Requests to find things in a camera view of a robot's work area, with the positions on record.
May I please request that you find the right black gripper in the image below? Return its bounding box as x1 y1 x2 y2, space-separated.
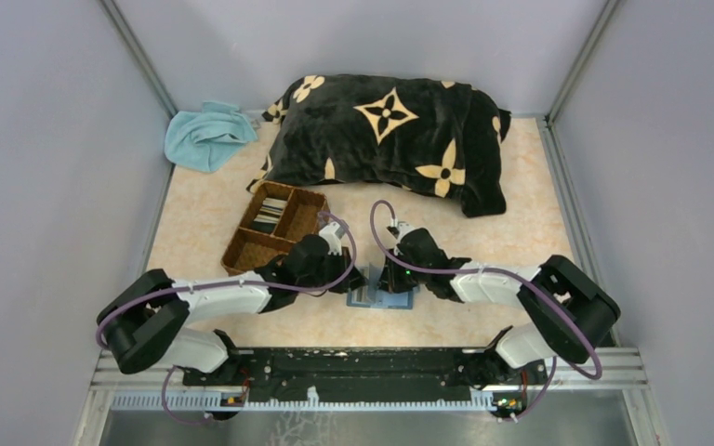
376 247 430 294

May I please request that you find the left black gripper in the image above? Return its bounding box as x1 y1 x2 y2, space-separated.
297 246 369 295

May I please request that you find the woven brown divided basket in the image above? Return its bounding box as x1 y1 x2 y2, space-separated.
220 181 329 276

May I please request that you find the teal leather card holder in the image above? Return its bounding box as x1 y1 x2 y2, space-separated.
346 265 419 310

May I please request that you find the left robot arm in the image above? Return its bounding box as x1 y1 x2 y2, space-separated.
95 235 366 385

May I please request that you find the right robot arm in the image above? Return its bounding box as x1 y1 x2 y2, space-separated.
379 222 621 383

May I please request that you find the black pillow with tan flowers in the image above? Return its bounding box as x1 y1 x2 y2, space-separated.
247 74 511 217

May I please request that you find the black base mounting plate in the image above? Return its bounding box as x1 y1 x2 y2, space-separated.
183 348 547 403

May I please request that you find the light blue cloth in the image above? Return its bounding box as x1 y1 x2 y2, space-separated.
164 101 258 173

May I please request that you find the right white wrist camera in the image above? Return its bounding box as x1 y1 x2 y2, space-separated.
387 221 417 242

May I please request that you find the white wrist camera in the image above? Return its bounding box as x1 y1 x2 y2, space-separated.
387 221 417 242
318 221 346 256

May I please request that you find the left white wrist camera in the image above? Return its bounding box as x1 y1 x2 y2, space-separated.
318 221 346 256

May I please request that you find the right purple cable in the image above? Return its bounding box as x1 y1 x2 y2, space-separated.
369 200 604 423

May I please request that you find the purple cable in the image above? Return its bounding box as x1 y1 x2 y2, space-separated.
369 200 604 423
95 211 358 427

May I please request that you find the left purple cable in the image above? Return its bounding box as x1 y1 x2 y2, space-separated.
95 211 358 427

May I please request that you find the aluminium front rail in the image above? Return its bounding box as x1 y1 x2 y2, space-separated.
91 348 648 412

